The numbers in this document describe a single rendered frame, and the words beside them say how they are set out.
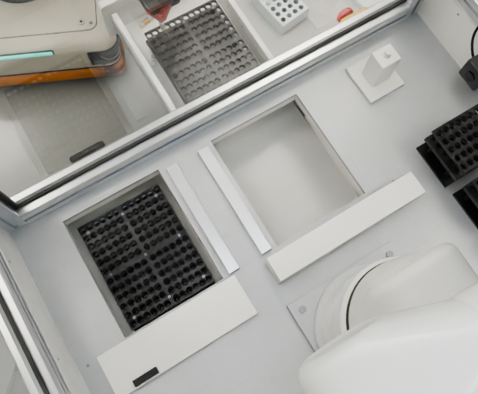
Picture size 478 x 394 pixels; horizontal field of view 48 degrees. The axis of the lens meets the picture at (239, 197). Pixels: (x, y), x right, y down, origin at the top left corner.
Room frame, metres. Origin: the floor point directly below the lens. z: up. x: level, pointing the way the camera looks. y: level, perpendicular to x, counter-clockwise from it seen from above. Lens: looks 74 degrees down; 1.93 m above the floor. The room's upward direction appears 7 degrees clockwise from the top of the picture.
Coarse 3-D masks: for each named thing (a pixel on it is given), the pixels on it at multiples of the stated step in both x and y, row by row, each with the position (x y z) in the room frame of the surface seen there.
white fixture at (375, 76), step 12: (384, 48) 0.59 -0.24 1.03; (360, 60) 0.61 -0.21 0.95; (372, 60) 0.57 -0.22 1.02; (384, 60) 0.57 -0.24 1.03; (396, 60) 0.57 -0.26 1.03; (348, 72) 0.58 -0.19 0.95; (360, 72) 0.58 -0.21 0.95; (372, 72) 0.56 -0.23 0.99; (384, 72) 0.56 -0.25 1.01; (360, 84) 0.55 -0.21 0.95; (372, 84) 0.55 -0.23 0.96; (384, 84) 0.56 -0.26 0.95; (396, 84) 0.56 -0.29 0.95; (372, 96) 0.53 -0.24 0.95
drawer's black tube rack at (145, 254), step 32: (96, 224) 0.22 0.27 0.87; (128, 224) 0.22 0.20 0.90; (160, 224) 0.23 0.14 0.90; (96, 256) 0.15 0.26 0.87; (128, 256) 0.16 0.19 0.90; (160, 256) 0.17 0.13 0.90; (192, 256) 0.17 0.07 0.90; (128, 288) 0.10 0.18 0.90; (160, 288) 0.11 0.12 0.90; (192, 288) 0.11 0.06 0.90; (128, 320) 0.04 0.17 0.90
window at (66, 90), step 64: (0, 0) 0.31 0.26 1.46; (64, 0) 0.34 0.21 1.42; (128, 0) 0.38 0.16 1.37; (192, 0) 0.44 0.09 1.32; (256, 0) 0.50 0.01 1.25; (320, 0) 0.58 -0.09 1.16; (384, 0) 0.69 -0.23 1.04; (0, 64) 0.28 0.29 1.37; (64, 64) 0.32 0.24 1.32; (128, 64) 0.37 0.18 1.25; (192, 64) 0.43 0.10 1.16; (256, 64) 0.51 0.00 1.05; (0, 128) 0.25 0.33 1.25; (64, 128) 0.29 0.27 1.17; (128, 128) 0.35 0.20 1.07; (0, 192) 0.21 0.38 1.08
